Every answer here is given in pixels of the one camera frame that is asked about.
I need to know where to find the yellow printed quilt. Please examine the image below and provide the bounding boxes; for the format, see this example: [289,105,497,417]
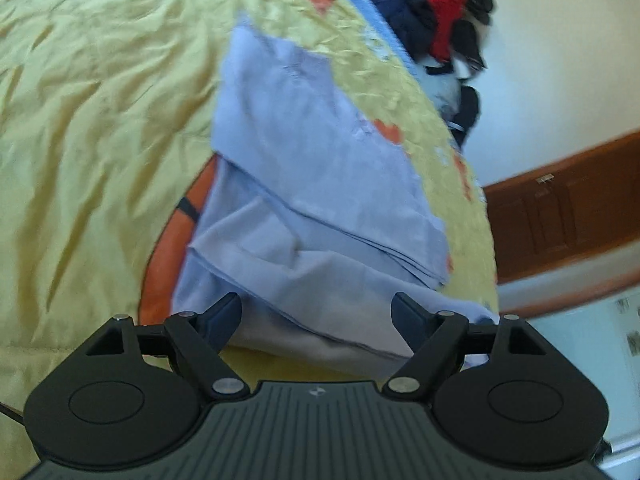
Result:
[0,0,501,411]

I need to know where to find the pile of clothes by wall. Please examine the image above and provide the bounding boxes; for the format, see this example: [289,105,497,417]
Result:
[387,0,468,61]

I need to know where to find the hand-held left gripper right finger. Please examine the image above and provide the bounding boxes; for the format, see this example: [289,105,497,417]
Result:
[382,291,548,403]

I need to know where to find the light purple long-sleeve shirt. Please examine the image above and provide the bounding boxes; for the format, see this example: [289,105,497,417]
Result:
[172,15,501,376]

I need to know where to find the black bag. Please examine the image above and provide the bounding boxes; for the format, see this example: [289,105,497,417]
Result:
[452,85,481,148]

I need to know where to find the brown wooden door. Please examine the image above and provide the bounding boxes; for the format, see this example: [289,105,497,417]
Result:
[480,130,640,286]

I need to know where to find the navy padded jacket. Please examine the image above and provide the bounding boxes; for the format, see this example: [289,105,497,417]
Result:
[370,0,441,58]

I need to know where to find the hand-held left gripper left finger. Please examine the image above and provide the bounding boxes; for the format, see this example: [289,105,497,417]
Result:
[80,291,249,402]

